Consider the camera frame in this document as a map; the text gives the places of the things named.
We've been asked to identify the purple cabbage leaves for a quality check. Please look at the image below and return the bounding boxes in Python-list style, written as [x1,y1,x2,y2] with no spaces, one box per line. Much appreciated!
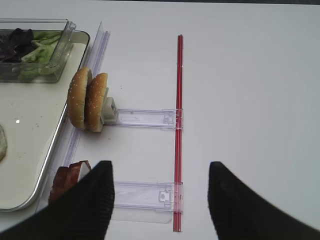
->
[0,28,36,63]

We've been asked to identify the bun bottom with fillings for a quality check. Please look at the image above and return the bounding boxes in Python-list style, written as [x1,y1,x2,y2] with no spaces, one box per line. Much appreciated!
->
[0,125,8,161]

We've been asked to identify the red right guide rail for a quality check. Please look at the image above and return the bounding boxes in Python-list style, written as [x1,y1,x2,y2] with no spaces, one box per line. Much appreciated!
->
[173,34,184,232]

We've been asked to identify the clear pusher track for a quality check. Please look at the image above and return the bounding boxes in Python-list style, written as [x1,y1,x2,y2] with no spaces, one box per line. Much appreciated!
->
[111,181,183,224]
[101,97,184,130]

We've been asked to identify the clear right lower pusher track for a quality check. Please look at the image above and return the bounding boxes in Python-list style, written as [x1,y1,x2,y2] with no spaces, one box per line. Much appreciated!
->
[111,181,183,224]

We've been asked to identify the sesame bun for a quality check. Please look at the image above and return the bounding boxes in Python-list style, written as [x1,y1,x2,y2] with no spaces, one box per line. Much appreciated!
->
[67,67,92,129]
[84,73,108,132]

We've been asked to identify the green lettuce leaves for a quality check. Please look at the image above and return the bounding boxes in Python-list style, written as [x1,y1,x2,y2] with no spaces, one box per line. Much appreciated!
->
[18,31,62,81]

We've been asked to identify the clear plastic salad box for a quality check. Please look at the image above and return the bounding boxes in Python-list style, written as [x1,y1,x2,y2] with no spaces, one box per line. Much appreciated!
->
[0,18,76,83]

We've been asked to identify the sesame bun top front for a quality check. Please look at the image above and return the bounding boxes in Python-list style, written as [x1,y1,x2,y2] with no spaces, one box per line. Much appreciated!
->
[67,67,92,129]

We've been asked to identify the sliced ham stack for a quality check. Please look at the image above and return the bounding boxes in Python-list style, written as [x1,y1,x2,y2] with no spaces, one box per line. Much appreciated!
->
[48,160,92,205]

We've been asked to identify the clear right upper pusher track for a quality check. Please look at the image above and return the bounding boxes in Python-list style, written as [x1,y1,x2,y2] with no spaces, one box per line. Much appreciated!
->
[101,97,184,130]

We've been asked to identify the metal serving tray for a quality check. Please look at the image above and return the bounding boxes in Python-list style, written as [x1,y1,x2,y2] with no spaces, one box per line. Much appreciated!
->
[0,31,90,212]

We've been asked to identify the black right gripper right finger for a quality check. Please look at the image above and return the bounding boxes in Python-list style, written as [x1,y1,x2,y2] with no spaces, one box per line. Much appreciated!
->
[208,161,320,240]

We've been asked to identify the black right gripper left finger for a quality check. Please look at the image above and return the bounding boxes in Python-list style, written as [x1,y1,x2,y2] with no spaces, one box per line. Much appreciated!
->
[0,160,115,240]

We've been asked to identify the sesame bun top rear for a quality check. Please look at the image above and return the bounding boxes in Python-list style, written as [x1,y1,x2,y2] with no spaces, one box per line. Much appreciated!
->
[84,73,108,132]

